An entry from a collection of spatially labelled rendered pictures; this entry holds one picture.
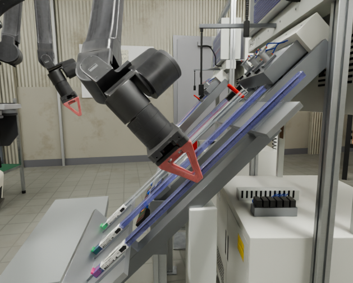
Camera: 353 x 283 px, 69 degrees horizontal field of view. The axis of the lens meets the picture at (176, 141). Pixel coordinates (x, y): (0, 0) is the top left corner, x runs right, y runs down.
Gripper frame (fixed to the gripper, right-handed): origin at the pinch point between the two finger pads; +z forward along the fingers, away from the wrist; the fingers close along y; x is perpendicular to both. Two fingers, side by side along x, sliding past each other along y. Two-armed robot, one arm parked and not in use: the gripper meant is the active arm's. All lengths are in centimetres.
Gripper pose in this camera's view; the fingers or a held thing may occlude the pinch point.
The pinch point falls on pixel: (196, 175)
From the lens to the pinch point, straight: 45.9
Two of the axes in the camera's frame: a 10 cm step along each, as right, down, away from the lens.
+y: -1.3, -1.7, 9.8
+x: -7.4, 6.7, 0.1
